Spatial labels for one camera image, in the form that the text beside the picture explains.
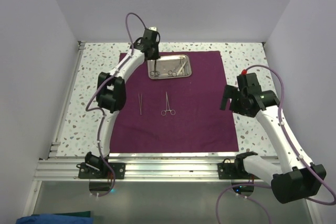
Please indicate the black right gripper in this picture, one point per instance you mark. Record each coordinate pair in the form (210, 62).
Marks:
(230, 92)

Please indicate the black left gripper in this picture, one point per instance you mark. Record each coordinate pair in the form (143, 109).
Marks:
(157, 55)

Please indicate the steel tweezers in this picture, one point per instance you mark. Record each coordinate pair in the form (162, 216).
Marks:
(140, 102)

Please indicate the steel forceps with ring handles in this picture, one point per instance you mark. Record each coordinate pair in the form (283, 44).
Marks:
(168, 109)

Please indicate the steel scissors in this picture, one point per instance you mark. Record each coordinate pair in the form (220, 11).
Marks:
(153, 72)

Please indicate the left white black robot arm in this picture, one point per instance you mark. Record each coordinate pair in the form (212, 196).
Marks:
(110, 96)

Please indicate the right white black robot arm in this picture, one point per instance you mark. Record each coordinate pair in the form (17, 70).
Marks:
(297, 177)

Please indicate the stainless steel instrument tray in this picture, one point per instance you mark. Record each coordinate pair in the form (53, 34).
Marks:
(171, 62)

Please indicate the steel clamp in tray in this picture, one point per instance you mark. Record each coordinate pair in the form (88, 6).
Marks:
(169, 74)

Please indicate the steel flat instrument in tray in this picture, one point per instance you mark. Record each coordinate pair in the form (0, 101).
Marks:
(181, 68)

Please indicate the green cloth piece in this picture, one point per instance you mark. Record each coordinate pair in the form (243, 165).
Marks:
(86, 214)

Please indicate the blue cloth bundle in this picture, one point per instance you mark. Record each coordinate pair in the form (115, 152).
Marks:
(57, 219)

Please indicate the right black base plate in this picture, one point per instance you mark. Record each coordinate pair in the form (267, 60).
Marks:
(227, 170)

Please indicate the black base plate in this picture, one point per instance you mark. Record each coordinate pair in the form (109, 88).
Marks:
(87, 172)
(227, 170)

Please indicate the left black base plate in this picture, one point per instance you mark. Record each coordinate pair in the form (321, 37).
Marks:
(87, 172)

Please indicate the aluminium left side rail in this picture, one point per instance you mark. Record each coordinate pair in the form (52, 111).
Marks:
(56, 141)

